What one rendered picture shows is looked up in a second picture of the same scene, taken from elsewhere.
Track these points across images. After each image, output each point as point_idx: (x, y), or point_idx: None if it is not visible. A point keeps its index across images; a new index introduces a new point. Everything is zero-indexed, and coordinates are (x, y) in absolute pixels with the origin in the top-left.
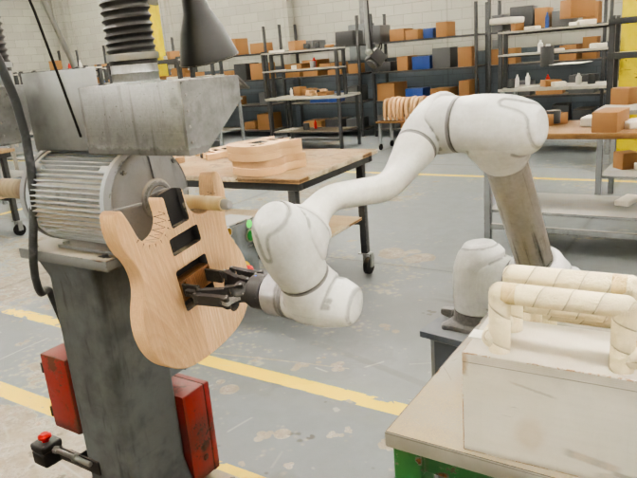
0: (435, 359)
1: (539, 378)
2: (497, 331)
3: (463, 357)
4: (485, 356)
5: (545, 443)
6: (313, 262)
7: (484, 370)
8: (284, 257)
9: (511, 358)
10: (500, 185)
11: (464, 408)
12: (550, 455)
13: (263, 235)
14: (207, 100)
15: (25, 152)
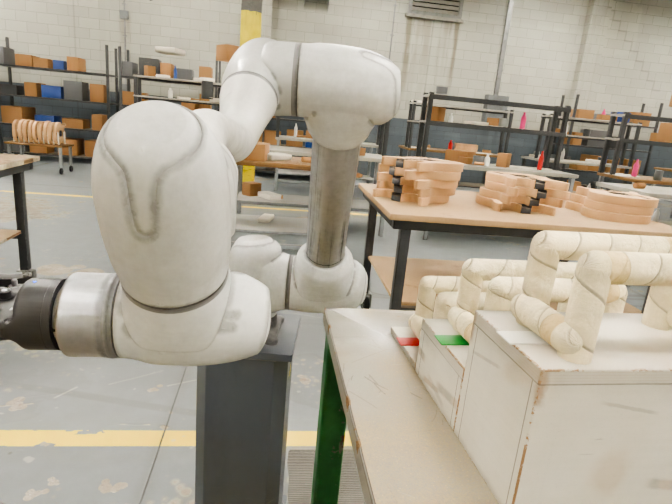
0: (206, 377)
1: (644, 389)
2: (593, 328)
3: (542, 377)
4: (577, 369)
5: (627, 479)
6: (228, 239)
7: (571, 392)
8: (191, 225)
9: (609, 367)
10: (333, 162)
11: (526, 458)
12: (629, 494)
13: (148, 171)
14: None
15: None
